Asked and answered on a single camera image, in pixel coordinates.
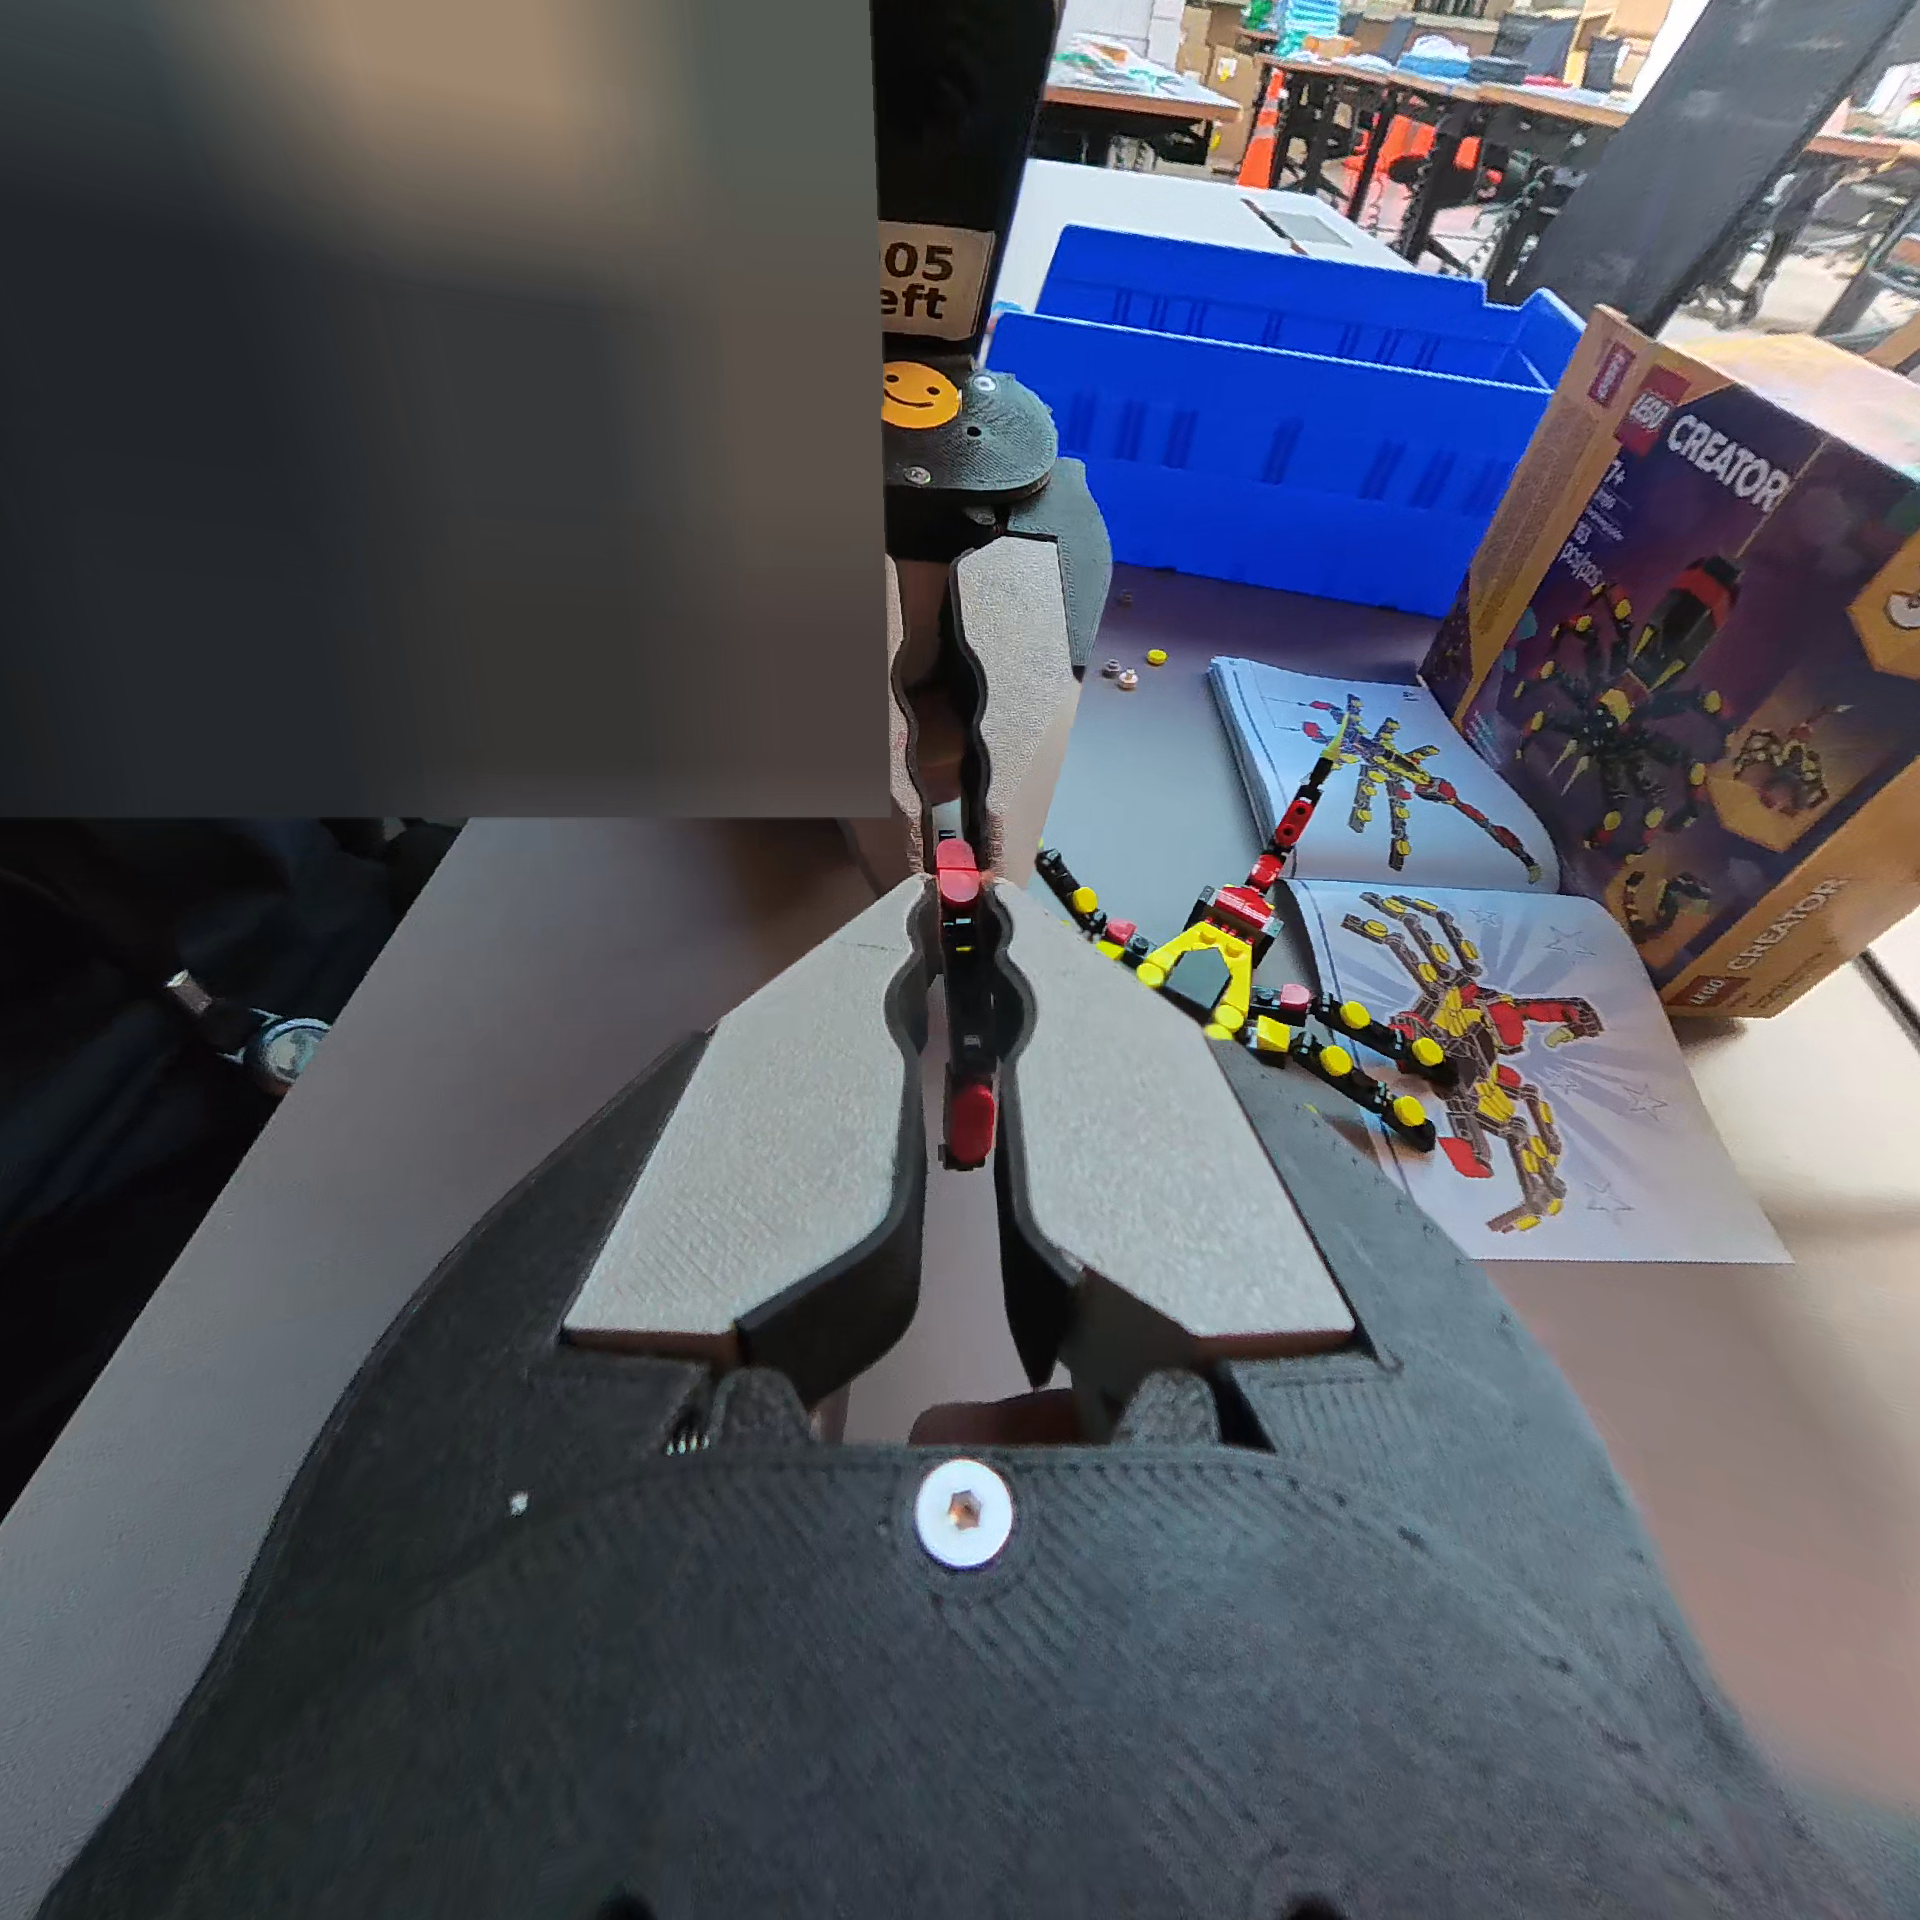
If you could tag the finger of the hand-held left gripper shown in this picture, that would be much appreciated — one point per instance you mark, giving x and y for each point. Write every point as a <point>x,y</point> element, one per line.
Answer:
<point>1026,676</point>
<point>907,764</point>

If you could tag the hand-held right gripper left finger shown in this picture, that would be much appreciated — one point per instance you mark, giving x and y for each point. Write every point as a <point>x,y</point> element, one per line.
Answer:
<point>749,1172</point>

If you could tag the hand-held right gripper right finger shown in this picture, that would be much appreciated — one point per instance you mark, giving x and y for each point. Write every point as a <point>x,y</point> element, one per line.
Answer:
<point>1171,1184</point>

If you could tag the black red brick leg segment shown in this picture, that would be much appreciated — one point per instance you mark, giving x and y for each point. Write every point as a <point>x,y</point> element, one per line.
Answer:
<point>969,1118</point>

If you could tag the black yellow brick spider model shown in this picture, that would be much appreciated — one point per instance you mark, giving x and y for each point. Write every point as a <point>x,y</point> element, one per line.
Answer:
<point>1201,961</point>

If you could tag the yellow purple toy set box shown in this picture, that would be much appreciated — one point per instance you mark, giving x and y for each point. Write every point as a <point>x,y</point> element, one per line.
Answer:
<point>1651,630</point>

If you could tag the blue storage bin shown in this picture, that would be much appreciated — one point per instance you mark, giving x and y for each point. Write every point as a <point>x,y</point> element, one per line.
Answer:
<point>1276,510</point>
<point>1201,277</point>

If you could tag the orange traffic cone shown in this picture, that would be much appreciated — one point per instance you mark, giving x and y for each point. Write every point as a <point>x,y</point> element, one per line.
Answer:
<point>1261,142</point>

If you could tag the wooden work table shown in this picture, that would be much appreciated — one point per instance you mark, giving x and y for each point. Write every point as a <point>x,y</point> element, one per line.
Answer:
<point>1424,88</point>

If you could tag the large spider instruction booklet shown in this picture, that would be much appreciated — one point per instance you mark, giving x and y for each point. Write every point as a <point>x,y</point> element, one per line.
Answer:
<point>1651,1200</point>

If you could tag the silver round metal object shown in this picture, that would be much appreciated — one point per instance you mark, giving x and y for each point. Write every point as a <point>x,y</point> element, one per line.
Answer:
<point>283,1051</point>

